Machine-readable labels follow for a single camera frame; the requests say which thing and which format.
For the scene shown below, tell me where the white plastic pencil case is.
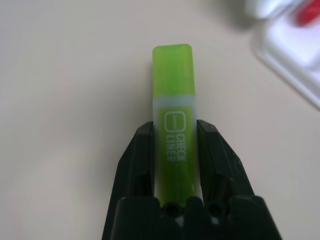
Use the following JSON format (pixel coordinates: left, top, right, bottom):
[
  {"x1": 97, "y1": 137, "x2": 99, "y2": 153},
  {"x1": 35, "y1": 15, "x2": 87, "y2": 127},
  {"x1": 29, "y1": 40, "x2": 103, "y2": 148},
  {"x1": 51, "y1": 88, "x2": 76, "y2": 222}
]
[{"x1": 243, "y1": 0, "x2": 320, "y2": 111}]

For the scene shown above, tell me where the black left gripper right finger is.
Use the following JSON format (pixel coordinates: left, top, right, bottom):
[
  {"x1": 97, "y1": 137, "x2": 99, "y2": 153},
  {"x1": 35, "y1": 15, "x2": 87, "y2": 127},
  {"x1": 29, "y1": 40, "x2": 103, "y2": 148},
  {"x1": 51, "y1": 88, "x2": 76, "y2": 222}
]
[{"x1": 196, "y1": 119, "x2": 256, "y2": 201}]

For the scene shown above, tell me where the green highlighter pen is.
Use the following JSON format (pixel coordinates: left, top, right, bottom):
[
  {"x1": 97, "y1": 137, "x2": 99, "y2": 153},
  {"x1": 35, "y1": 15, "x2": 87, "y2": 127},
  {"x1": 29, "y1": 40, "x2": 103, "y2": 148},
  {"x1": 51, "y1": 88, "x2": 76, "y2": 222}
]
[{"x1": 151, "y1": 43, "x2": 205, "y2": 208}]

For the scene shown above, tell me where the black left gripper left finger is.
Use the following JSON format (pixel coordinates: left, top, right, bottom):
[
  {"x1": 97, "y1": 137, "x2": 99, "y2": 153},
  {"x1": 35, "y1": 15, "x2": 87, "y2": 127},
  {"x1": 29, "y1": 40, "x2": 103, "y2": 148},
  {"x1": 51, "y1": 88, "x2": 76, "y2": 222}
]
[{"x1": 111, "y1": 120, "x2": 156, "y2": 208}]

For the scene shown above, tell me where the black marker with red cap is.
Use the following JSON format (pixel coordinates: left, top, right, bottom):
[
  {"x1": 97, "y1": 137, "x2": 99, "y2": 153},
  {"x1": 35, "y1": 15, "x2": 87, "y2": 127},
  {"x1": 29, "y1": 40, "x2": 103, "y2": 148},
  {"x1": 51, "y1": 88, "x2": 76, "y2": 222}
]
[{"x1": 292, "y1": 0, "x2": 320, "y2": 27}]

